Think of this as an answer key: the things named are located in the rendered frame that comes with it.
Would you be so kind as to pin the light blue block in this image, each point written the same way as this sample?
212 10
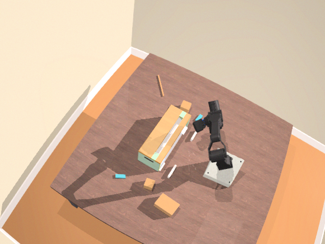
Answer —
199 117
120 176

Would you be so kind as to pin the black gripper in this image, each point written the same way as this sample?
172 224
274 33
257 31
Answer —
200 124

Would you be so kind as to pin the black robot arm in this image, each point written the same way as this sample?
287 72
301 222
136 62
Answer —
214 118

